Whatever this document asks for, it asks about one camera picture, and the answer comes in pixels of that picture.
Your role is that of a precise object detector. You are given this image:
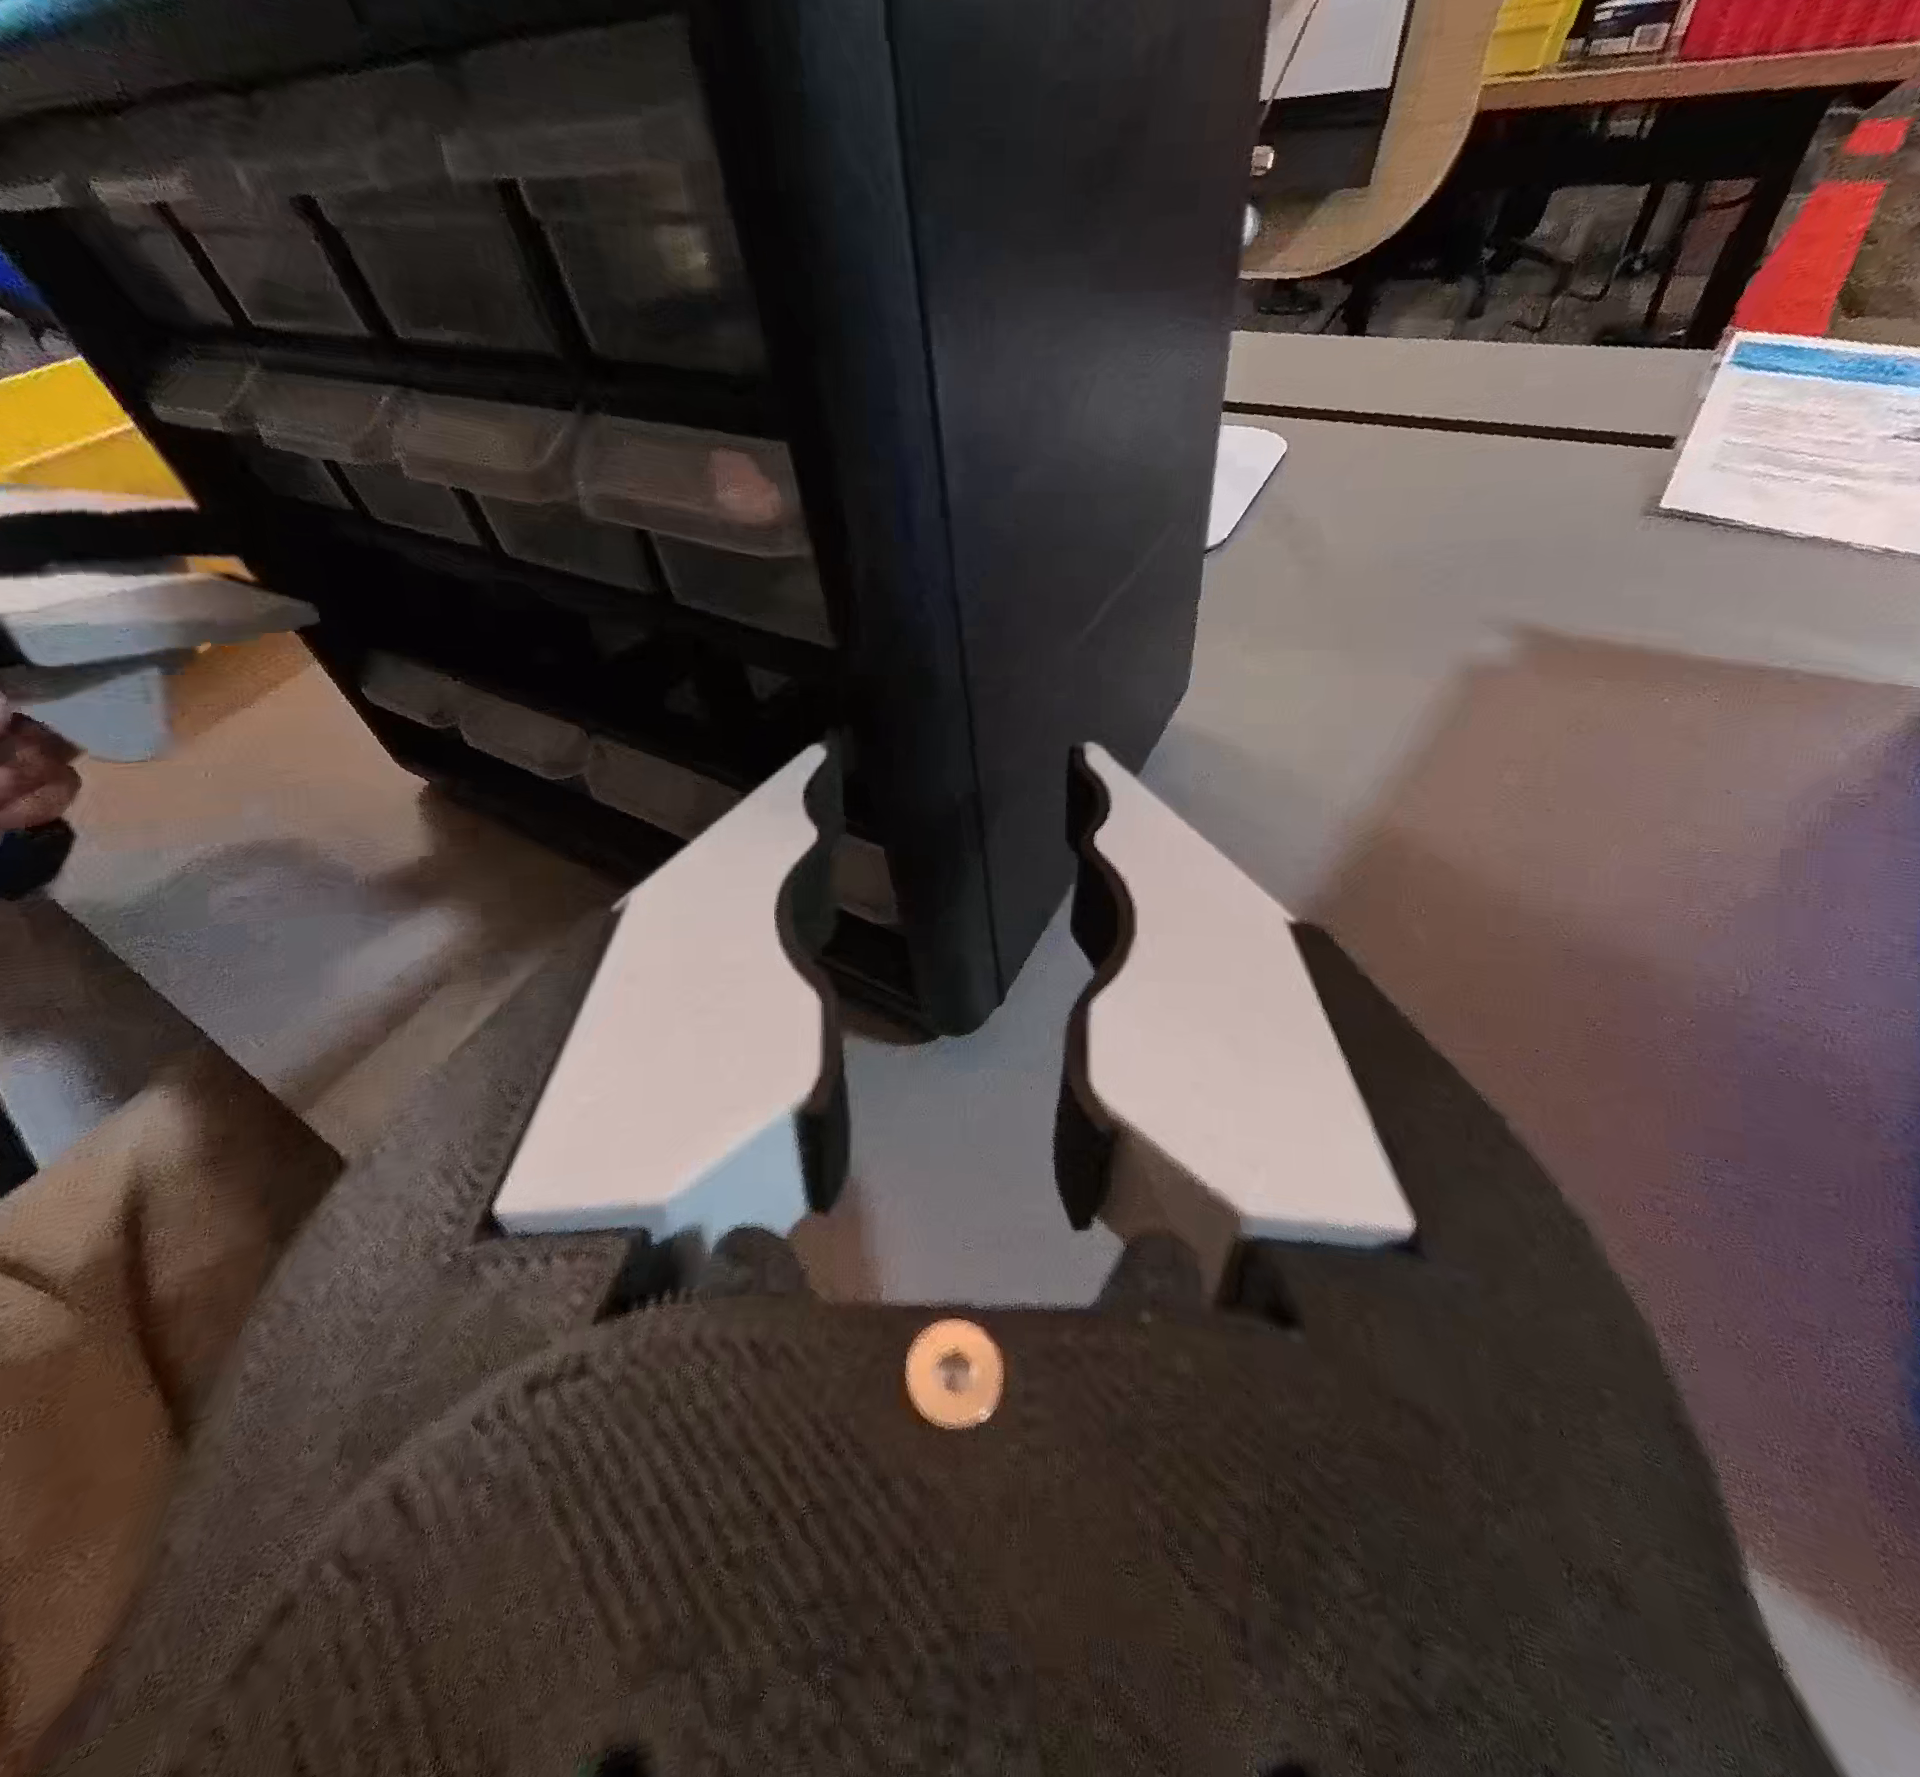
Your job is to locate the white laminated paper sheet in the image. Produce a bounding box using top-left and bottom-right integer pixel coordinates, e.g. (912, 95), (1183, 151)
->
(1658, 332), (1920, 560)

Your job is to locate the set of clear cabinet drawers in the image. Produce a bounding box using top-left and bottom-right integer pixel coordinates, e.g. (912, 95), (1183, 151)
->
(0, 15), (909, 1006)

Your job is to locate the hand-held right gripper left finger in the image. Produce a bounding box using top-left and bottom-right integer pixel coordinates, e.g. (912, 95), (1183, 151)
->
(488, 742), (853, 1248)

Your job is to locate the wooden table with black legs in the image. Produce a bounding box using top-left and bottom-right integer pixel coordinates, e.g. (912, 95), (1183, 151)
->
(1478, 42), (1920, 347)

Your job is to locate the large yellow plastic bin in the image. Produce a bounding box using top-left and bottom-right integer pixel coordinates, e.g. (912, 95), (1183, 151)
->
(0, 356), (250, 582)

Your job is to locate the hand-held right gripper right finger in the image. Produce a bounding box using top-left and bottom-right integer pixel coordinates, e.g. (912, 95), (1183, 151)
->
(1051, 742), (1422, 1248)

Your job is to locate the white instruction sign board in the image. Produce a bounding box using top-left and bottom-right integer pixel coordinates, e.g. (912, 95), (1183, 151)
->
(1257, 0), (1453, 198)

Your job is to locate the grey desk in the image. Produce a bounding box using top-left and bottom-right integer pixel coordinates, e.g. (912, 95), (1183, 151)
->
(0, 334), (1920, 1777)

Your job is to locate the black drawer organizer cabinet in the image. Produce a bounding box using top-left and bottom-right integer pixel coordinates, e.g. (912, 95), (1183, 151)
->
(0, 0), (1278, 1047)

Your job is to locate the small yellow bin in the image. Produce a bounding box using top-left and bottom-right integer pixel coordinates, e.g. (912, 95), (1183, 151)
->
(1484, 0), (1595, 80)

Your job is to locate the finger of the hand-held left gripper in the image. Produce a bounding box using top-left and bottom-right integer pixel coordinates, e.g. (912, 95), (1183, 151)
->
(0, 572), (320, 764)
(0, 484), (204, 580)

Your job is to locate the curved wooden panel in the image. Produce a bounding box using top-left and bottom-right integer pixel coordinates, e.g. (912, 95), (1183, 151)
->
(1243, 0), (1549, 283)

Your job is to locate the person's left hand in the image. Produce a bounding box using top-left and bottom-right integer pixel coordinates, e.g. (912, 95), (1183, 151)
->
(0, 712), (83, 834)

